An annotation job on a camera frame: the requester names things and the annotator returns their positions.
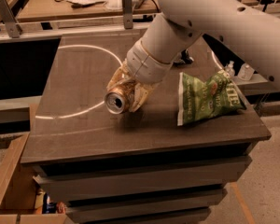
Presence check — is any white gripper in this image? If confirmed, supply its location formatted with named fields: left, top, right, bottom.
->
left=106, top=40, right=172, bottom=112

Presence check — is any orange soda can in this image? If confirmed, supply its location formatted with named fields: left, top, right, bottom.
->
left=105, top=80, right=135, bottom=115

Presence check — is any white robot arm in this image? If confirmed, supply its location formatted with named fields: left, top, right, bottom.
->
left=105, top=0, right=280, bottom=114

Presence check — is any blue chip bag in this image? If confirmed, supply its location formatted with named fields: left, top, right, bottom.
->
left=174, top=49, right=194, bottom=65

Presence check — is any green chip bag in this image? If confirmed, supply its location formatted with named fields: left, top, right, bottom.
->
left=177, top=70, right=246, bottom=126

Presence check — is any grey drawer cabinet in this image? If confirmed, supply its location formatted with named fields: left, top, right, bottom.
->
left=21, top=30, right=270, bottom=224

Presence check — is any white paper on desk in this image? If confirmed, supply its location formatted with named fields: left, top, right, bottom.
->
left=67, top=0, right=105, bottom=8

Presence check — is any clear sanitizer bottle left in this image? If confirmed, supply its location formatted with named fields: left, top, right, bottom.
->
left=225, top=61, right=235, bottom=77

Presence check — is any clear sanitizer bottle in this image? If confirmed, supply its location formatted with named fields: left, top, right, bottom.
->
left=225, top=61, right=235, bottom=77
left=238, top=63, right=255, bottom=81

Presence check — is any clear sanitizer bottle right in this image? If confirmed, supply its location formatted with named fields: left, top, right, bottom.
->
left=238, top=63, right=255, bottom=81

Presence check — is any wooden desk background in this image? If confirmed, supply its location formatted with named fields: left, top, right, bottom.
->
left=15, top=0, right=161, bottom=24

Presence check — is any cardboard box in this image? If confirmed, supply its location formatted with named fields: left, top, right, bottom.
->
left=0, top=133, right=71, bottom=224

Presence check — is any metal bracket middle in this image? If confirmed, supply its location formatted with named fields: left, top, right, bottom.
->
left=121, top=0, right=133, bottom=29

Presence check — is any metal bracket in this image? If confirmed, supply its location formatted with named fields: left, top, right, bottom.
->
left=0, top=0, right=21, bottom=38
left=121, top=0, right=133, bottom=29

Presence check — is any metal bracket left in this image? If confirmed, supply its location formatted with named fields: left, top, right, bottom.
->
left=0, top=0, right=21, bottom=38

